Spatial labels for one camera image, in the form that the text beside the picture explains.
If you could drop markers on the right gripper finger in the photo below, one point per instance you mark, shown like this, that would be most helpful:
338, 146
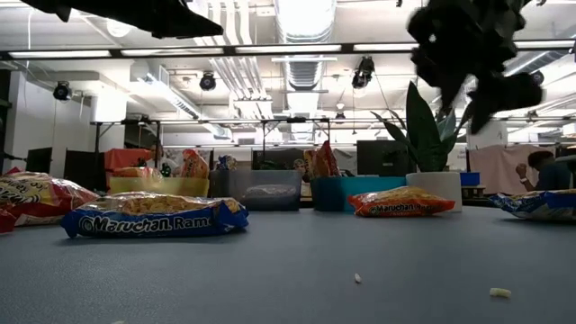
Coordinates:
441, 81
483, 105

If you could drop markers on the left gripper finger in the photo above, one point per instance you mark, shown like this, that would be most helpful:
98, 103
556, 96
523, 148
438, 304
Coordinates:
184, 20
189, 35

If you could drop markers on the blue ramen pack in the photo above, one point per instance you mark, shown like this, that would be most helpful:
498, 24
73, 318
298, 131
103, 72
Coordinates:
148, 222
535, 202
226, 163

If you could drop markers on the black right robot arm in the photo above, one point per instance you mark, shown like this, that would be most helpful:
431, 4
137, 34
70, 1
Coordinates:
472, 3

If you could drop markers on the black ceiling spotlight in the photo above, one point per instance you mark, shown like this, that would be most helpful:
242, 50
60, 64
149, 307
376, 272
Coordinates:
62, 91
538, 77
207, 82

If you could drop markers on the beige cloth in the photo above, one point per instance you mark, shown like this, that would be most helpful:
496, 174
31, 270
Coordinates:
495, 164

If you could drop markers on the green snake plant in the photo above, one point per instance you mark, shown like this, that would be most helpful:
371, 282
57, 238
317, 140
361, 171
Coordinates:
423, 139

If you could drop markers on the blue box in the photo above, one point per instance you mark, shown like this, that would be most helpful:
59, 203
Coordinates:
470, 179

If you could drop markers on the person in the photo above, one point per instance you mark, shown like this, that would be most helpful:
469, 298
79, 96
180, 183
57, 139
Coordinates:
157, 155
546, 173
300, 165

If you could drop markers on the white plant pot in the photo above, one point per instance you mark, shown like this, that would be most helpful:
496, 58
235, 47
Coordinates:
434, 184

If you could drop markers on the black monitor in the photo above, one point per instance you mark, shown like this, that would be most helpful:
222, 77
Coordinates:
38, 161
382, 157

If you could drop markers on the wide black screen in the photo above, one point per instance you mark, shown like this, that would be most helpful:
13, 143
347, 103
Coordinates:
279, 158

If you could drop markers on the yellow plastic bin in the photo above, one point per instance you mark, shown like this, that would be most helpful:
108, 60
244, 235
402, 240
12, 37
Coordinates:
157, 185

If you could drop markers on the teal plastic bin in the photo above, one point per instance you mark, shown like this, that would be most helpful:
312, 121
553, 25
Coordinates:
333, 193

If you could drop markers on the grey translucent bin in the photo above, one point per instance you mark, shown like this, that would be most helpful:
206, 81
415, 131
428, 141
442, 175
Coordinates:
234, 189

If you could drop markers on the black panel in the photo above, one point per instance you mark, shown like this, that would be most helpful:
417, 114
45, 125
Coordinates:
83, 168

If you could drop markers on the long pale crumb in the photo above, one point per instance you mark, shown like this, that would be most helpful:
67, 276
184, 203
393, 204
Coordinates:
500, 293

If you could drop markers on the small white crumb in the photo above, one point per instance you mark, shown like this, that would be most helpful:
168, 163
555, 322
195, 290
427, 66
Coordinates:
357, 278

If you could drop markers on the black overhead camera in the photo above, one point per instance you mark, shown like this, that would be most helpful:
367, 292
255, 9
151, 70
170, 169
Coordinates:
363, 72

